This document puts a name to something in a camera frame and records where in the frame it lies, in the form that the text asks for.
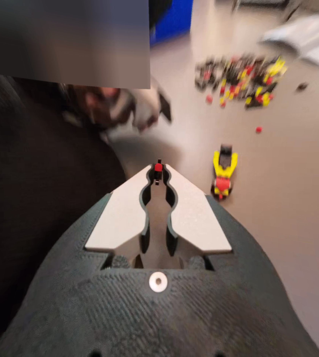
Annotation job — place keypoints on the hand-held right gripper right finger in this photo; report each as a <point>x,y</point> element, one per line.
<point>201,223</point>

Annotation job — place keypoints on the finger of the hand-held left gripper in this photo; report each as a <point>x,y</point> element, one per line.
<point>148,106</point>

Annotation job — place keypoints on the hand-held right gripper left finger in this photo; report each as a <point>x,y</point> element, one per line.
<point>114,223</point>

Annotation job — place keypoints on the black lego part red stud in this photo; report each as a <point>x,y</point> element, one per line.
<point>158,168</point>

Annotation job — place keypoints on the pile of lego pieces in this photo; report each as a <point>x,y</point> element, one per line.
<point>240,81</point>

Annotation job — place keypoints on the yellow red lego car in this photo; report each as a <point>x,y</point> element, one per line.
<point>225,173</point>

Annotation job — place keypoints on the small black lego piece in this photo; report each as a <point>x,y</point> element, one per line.
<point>301,87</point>

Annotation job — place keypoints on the lego instruction booklet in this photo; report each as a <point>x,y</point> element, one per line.
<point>307,41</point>

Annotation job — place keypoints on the person's left hand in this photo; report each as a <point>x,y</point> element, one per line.
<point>98,103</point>

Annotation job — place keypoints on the person's black sweater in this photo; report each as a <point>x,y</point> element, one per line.
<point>36,195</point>

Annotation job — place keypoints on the blue bin with white tag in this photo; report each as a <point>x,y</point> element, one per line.
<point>173,22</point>

